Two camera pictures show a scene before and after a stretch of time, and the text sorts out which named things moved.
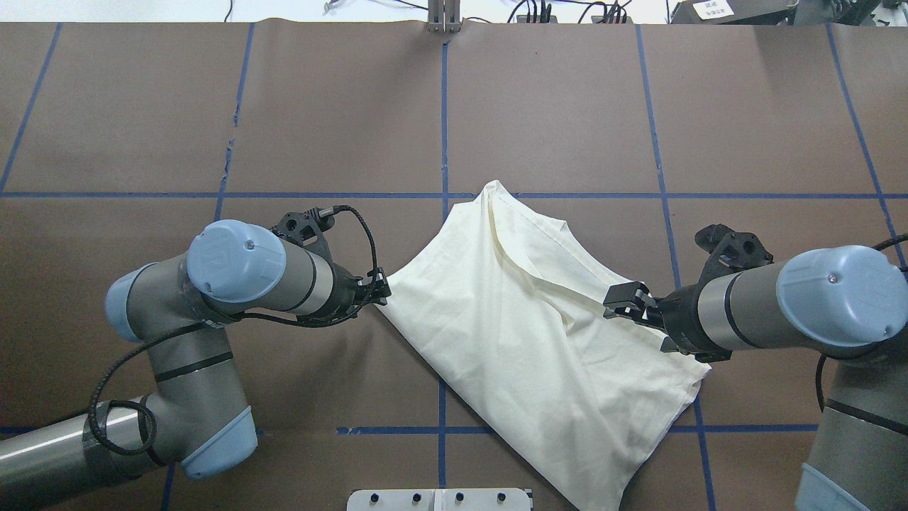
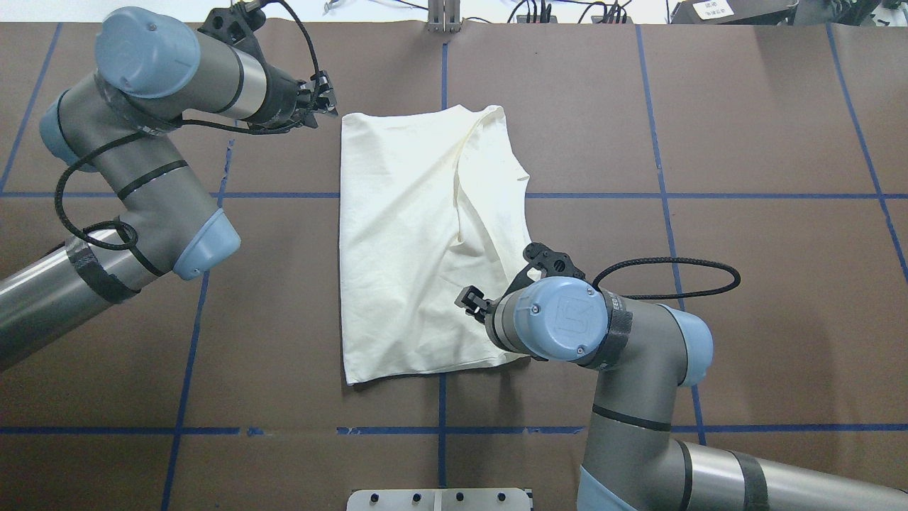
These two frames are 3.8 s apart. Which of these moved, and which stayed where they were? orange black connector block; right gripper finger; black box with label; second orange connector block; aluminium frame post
Moved: right gripper finger
Stayed: orange black connector block; second orange connector block; aluminium frame post; black box with label
